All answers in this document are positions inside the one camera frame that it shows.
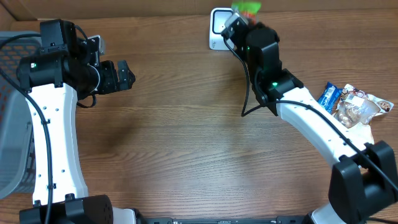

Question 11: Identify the green gummy candy bag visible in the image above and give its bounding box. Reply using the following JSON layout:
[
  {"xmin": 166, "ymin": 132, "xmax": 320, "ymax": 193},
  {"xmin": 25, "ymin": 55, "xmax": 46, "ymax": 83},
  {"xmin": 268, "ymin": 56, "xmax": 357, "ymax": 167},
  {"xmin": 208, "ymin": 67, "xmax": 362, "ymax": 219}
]
[{"xmin": 231, "ymin": 1, "xmax": 262, "ymax": 24}]

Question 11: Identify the blue Oreo cookie pack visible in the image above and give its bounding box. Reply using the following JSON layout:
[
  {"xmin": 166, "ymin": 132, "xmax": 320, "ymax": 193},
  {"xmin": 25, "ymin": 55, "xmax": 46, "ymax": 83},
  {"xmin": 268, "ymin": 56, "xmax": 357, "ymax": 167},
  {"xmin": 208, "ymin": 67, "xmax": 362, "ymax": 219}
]
[{"xmin": 317, "ymin": 82, "xmax": 343, "ymax": 113}]

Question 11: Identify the beige paper snack bag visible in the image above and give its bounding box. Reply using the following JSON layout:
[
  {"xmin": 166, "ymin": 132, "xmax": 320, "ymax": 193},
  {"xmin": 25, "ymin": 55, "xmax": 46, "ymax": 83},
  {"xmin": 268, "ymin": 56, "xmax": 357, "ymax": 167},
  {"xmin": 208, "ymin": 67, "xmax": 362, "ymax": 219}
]
[{"xmin": 333, "ymin": 84, "xmax": 394, "ymax": 144}]

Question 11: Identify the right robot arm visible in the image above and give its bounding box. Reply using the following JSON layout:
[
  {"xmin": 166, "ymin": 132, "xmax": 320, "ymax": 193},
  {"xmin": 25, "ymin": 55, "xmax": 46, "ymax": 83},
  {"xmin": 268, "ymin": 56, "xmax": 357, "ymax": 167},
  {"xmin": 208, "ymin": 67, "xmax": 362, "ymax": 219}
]
[{"xmin": 244, "ymin": 23, "xmax": 397, "ymax": 223}]

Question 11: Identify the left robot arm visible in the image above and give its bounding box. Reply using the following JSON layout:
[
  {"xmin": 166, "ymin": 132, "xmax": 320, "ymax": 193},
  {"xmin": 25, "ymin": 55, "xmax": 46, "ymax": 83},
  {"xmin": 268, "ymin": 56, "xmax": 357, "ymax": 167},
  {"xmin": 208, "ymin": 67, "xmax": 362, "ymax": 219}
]
[{"xmin": 17, "ymin": 19, "xmax": 137, "ymax": 223}]

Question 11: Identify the grey plastic mesh basket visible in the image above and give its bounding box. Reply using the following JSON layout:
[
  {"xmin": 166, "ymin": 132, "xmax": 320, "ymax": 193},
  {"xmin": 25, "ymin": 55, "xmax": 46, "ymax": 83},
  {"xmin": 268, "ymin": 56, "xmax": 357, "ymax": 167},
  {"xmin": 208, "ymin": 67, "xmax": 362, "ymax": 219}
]
[{"xmin": 1, "ymin": 37, "xmax": 41, "ymax": 198}]

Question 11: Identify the cardboard back panel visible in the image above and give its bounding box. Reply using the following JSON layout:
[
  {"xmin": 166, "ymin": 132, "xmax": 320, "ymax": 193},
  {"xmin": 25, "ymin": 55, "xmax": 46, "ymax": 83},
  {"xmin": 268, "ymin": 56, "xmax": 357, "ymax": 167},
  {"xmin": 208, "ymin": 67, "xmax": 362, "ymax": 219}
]
[{"xmin": 1, "ymin": 0, "xmax": 397, "ymax": 21}]

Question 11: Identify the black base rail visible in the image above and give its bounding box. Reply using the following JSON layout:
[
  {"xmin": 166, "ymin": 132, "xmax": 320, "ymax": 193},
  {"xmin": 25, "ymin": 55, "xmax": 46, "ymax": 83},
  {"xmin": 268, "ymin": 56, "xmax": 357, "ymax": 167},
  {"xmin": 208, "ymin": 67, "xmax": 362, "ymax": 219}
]
[{"xmin": 136, "ymin": 215, "xmax": 307, "ymax": 224}]

